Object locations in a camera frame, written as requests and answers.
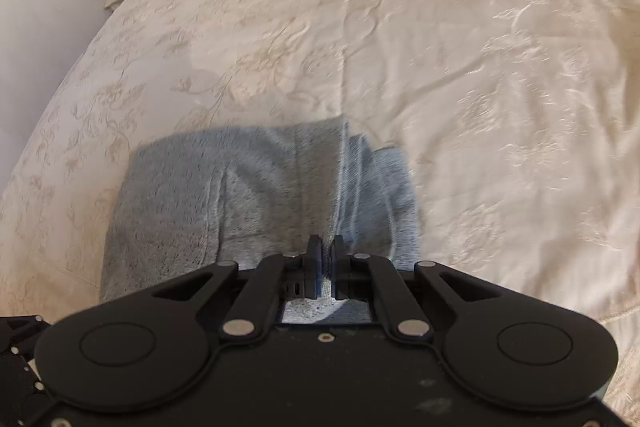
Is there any grey-blue towel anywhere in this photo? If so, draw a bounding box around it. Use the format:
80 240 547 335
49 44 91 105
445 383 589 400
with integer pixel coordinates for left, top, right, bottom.
100 117 422 326

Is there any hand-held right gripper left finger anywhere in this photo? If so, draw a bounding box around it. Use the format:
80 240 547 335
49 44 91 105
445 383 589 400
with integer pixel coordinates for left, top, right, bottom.
152 235 325 339

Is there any cream embroidered bedspread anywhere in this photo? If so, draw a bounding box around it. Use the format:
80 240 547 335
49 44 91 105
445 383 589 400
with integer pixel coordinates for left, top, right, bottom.
0 0 640 427

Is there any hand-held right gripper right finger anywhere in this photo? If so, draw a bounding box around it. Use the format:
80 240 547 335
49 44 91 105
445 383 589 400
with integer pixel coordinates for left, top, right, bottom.
329 235 504 339

